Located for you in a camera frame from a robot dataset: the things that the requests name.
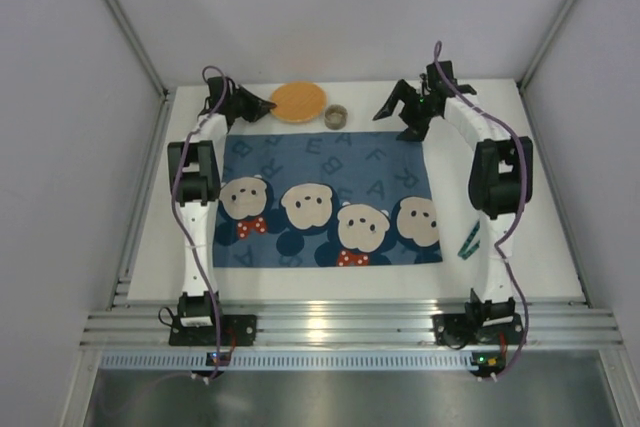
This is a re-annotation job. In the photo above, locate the round woven bamboo plate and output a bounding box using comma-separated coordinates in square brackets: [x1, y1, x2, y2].
[270, 81, 327, 123]

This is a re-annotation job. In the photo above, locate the small grey metal cup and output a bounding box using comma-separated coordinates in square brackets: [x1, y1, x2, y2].
[324, 104, 348, 130]

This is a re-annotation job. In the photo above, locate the silver fork green handle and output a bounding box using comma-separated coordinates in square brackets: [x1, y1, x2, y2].
[457, 222, 480, 259]

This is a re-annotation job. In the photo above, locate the blue bear print placemat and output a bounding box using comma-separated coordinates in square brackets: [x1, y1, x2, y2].
[213, 132, 443, 268]

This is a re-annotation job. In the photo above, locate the silver spoon green handle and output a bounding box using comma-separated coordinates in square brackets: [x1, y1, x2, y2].
[458, 241, 480, 260]

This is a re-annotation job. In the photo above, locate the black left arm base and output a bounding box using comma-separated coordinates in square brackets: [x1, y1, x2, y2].
[168, 314, 257, 347]

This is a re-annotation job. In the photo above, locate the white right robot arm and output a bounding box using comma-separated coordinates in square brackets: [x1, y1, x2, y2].
[373, 61, 533, 328]

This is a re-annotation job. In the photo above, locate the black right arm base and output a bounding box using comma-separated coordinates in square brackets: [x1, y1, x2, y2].
[433, 298, 525, 350]

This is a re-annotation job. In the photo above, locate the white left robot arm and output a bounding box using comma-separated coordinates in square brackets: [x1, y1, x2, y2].
[167, 73, 275, 328]

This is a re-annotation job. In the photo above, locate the perforated grey cable duct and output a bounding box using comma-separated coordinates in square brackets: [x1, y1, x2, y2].
[99, 349, 500, 373]

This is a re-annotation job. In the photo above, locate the aluminium mounting rail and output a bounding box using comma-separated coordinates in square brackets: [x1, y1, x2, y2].
[80, 299, 623, 350]

